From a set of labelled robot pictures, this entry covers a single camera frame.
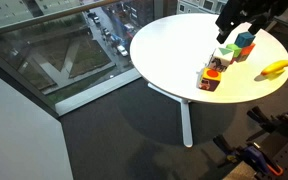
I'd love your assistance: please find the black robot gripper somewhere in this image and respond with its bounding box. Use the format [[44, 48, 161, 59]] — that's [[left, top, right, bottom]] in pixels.
[[215, 0, 288, 45]]

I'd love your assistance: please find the yellow plush cube red circle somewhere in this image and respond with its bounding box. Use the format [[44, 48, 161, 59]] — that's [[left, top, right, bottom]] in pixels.
[[197, 67, 223, 92]]

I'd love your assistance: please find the blue foam cube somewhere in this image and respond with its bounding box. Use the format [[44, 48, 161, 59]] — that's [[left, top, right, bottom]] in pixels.
[[234, 31, 256, 49]]

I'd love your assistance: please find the green foam cube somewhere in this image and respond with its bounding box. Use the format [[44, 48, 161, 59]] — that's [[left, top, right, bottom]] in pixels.
[[225, 43, 243, 59]]

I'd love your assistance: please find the orange foam cube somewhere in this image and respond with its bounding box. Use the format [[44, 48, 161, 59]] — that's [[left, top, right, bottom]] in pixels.
[[236, 43, 256, 63]]

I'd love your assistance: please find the yellow toy banana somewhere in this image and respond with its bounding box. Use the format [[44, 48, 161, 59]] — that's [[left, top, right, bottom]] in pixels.
[[260, 59, 288, 81]]

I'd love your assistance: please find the black bar clamp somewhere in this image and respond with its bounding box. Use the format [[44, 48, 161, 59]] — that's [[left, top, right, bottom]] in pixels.
[[246, 105, 280, 135], [212, 134, 240, 168]]

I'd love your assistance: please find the white table base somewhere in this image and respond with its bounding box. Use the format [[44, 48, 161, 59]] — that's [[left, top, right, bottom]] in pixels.
[[147, 82, 194, 148]]

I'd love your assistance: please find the white parked car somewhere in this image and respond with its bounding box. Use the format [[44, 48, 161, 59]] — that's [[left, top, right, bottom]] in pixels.
[[116, 44, 129, 58]]

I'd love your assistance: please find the wooden handrail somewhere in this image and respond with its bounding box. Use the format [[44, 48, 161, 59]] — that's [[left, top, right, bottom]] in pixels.
[[0, 0, 122, 39]]

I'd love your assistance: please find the white window sill frame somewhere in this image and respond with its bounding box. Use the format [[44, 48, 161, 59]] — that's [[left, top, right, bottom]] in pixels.
[[54, 68, 142, 117]]

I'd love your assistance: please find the dark window frame post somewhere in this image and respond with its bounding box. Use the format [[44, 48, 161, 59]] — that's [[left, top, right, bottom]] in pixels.
[[0, 43, 60, 119]]

